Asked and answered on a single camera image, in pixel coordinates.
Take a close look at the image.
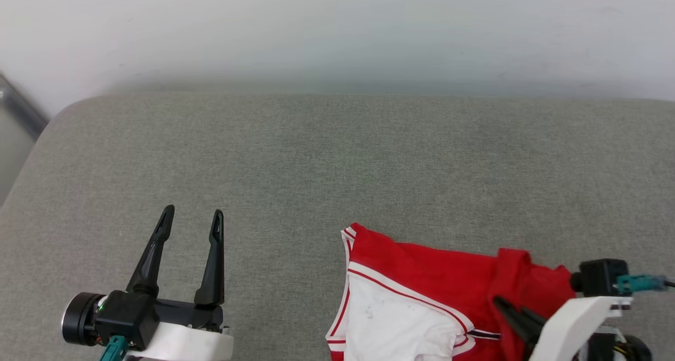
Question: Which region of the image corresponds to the left teal cable connector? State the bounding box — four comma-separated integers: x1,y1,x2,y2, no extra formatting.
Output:
98,335,129,361

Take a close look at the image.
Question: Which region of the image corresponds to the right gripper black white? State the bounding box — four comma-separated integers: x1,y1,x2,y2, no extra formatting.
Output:
493,296,633,361

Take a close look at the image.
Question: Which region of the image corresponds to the left gripper black cylinder motor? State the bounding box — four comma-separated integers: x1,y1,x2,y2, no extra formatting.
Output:
61,292,105,346

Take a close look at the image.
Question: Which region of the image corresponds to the teal cable connector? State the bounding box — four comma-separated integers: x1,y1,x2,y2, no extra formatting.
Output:
98,335,129,361
615,274,667,295

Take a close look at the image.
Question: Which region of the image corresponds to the red basketball jersey white trim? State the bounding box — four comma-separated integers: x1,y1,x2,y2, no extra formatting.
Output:
326,222,577,361

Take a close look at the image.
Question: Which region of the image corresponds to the grey fabric sofa cushion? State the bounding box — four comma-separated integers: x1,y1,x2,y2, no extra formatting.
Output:
0,93,675,361

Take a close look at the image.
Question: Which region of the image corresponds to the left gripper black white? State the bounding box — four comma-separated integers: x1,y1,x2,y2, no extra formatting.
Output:
123,204,234,361

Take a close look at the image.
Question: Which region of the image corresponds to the dark grey wall strip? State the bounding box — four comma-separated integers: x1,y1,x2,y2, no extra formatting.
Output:
0,73,50,141

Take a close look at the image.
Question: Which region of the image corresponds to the right teal cable connector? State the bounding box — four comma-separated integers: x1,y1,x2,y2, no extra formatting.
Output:
615,274,667,295

